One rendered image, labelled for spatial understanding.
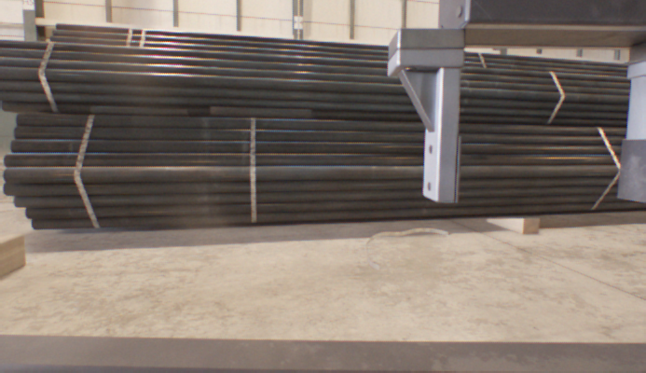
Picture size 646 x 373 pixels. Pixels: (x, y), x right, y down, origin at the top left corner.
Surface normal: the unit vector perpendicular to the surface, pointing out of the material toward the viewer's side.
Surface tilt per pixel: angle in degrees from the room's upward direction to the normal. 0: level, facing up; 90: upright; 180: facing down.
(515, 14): 90
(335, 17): 90
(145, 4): 90
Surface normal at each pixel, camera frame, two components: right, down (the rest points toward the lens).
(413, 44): 0.00, 0.08
